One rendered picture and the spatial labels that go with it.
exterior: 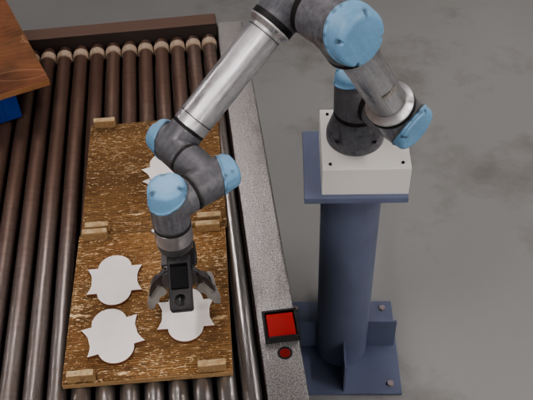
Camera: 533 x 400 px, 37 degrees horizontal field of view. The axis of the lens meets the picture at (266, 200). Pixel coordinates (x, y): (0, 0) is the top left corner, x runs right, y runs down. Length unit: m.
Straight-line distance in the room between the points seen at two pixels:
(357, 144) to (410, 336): 1.04
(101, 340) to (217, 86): 0.59
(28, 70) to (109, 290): 0.77
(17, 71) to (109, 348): 0.93
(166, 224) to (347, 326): 1.19
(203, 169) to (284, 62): 2.51
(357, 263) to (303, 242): 0.80
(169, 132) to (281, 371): 0.54
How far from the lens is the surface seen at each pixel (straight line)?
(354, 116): 1.99
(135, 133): 2.22
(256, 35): 1.62
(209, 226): 1.92
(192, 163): 1.57
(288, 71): 3.97
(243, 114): 2.28
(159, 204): 1.50
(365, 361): 2.81
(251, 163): 2.12
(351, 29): 1.52
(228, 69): 1.62
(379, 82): 1.72
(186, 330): 1.74
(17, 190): 2.17
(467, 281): 3.09
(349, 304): 2.52
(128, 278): 1.85
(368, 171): 2.05
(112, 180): 2.10
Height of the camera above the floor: 2.35
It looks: 45 degrees down
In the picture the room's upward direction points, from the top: 2 degrees counter-clockwise
